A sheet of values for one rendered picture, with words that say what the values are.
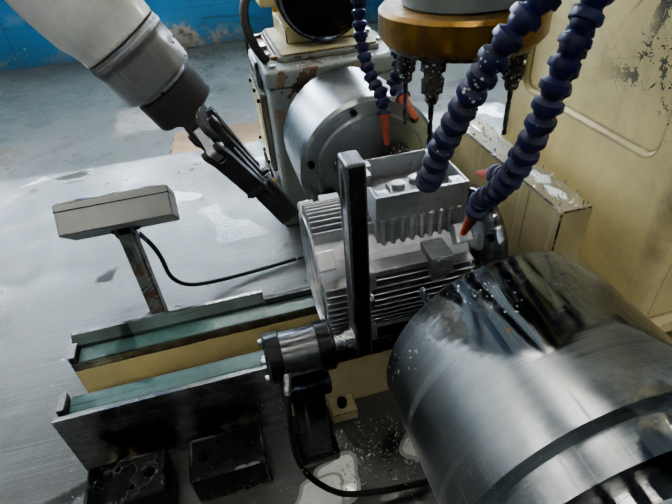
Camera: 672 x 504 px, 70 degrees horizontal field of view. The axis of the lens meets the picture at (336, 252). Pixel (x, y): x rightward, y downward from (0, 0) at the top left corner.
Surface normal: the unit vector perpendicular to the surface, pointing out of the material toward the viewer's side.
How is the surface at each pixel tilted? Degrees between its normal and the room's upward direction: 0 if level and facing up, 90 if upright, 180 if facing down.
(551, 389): 24
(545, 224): 90
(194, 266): 0
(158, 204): 50
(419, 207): 90
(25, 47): 90
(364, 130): 90
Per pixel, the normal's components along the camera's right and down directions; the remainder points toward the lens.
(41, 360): -0.07, -0.79
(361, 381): 0.26, 0.58
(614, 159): -0.96, 0.22
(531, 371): -0.46, -0.62
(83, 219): 0.15, -0.06
